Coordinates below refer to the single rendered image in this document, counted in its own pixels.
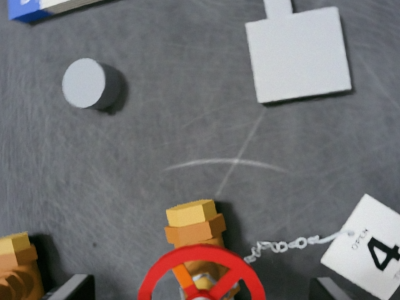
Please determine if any white short cylinder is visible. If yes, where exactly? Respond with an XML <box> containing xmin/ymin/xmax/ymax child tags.
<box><xmin>62</xmin><ymin>60</ymin><xmax>119</xmax><ymax>110</ymax></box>

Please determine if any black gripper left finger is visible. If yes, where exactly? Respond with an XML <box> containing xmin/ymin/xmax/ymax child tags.
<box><xmin>40</xmin><ymin>274</ymin><xmax>96</xmax><ymax>300</ymax></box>

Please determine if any white tag on silver chain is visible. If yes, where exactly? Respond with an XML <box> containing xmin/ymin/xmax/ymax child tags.
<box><xmin>244</xmin><ymin>193</ymin><xmax>400</xmax><ymax>300</ymax></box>

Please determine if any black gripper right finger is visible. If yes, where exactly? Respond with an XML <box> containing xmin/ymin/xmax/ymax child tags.
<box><xmin>309</xmin><ymin>277</ymin><xmax>359</xmax><ymax>300</ymax></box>

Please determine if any grey pipe tee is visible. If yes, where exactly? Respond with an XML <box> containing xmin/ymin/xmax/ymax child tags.
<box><xmin>0</xmin><ymin>199</ymin><xmax>265</xmax><ymax>300</ymax></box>

